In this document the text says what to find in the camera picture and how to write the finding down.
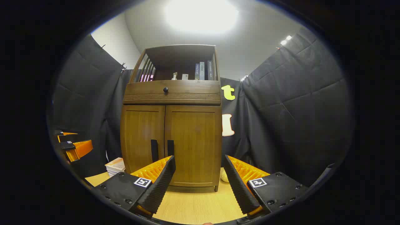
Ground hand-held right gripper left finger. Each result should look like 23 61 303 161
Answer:
92 155 176 218

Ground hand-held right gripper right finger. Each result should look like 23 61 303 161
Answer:
222 155 310 218

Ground wooden cabinet door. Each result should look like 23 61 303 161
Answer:
165 105 222 183
121 105 165 174

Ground wooden double-door shoe cabinet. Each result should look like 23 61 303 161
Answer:
120 44 223 192

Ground beige cover book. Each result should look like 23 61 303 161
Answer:
105 157 125 171

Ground grey mesh chair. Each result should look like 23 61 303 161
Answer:
312 162 336 188

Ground black backdrop cloth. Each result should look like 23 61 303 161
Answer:
50 27 355 188

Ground wooden drawer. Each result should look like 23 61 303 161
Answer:
123 80 221 104

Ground ceiling light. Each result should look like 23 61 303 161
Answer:
164 0 239 34

